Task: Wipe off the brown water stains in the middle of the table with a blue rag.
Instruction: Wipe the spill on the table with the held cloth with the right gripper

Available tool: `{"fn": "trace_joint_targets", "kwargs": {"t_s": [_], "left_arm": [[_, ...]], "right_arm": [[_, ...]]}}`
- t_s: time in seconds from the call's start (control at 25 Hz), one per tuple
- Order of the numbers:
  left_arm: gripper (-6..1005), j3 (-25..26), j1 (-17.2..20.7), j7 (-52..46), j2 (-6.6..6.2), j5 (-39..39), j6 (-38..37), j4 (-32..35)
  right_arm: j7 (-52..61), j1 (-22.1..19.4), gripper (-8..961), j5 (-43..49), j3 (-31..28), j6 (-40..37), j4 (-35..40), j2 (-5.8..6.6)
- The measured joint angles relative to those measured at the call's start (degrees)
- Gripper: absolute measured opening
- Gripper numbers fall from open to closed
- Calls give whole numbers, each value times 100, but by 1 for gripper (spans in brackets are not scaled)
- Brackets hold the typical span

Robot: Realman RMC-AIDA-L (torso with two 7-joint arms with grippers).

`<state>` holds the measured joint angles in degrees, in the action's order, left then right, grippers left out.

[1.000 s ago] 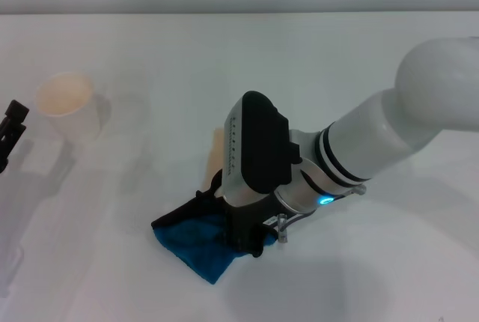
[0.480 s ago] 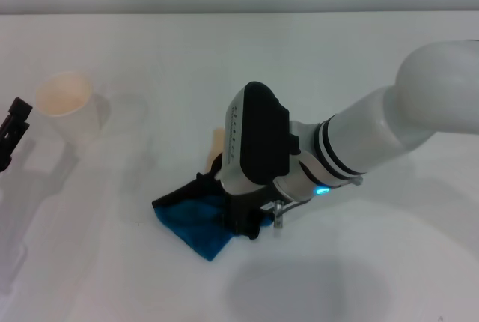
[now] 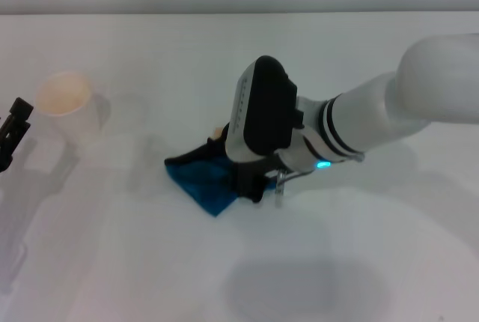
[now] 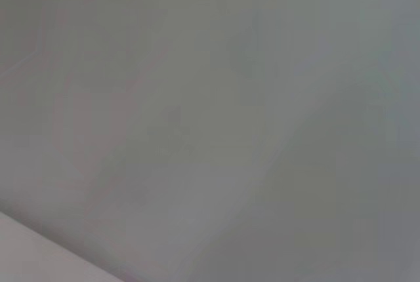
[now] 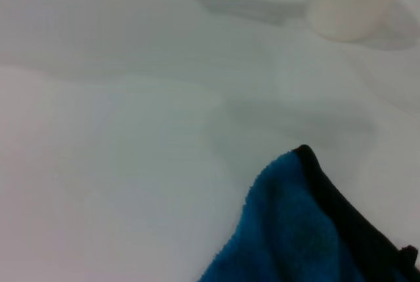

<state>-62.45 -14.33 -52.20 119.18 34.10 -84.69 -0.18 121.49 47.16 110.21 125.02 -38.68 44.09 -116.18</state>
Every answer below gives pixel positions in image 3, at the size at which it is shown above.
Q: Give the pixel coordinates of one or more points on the white paper cup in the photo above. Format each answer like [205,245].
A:
[71,108]

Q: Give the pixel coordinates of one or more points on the clear plastic bracket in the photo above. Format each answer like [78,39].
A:
[280,187]

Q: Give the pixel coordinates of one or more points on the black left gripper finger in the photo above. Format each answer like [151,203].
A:
[15,123]

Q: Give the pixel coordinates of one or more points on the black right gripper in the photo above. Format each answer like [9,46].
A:
[250,174]

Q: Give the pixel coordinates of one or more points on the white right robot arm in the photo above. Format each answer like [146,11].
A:
[393,112]

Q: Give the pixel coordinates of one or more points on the blue rag with black trim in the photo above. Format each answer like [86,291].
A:
[202,183]

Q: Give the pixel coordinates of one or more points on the brown liquid spill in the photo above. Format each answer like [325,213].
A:
[217,133]

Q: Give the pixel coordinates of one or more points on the right wrist camera housing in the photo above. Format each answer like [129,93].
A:
[262,108]

